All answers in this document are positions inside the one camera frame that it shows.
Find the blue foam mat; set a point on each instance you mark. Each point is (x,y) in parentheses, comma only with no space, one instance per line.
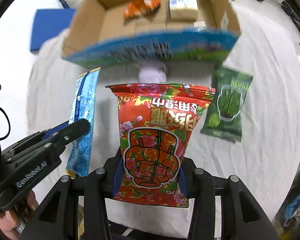
(47,24)

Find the green wipes packet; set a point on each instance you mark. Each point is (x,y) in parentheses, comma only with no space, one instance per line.
(223,118)

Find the person's left hand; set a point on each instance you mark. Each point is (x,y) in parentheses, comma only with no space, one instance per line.
(9,219)

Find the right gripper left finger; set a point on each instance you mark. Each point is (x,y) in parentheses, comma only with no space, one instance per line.
(98,187)

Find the red floral wipes packet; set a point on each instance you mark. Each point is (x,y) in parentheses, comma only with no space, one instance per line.
(155,122)

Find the cardboard box with blue print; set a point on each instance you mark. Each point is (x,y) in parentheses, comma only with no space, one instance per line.
(99,34)

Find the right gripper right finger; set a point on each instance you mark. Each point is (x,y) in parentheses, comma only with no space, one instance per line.
(197,184)

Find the orange snack packet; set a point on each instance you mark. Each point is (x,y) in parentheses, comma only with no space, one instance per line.
(141,8)

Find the lavender cloth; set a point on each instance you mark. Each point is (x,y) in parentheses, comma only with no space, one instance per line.
(152,72)

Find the blue clutter pile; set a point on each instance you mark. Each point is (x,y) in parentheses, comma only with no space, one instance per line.
(292,214)

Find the white tablecloth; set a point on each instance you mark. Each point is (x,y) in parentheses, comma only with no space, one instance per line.
(266,159)

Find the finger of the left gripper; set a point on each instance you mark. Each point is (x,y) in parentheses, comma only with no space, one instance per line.
(67,132)

